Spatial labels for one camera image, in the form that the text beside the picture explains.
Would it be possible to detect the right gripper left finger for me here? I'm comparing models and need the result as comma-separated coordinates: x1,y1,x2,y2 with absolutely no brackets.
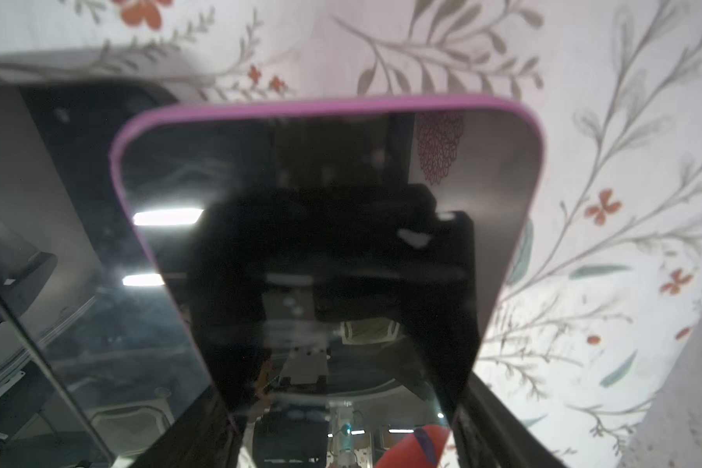
132,386,243,468

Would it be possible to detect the black phone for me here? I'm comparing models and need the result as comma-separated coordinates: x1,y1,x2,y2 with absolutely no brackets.
0,81,210,467

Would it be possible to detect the red shark plush toy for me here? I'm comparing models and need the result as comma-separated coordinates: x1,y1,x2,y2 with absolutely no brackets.
374,425,450,468

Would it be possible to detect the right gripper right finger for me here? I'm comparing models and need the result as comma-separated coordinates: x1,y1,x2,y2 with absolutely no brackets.
450,374,564,468

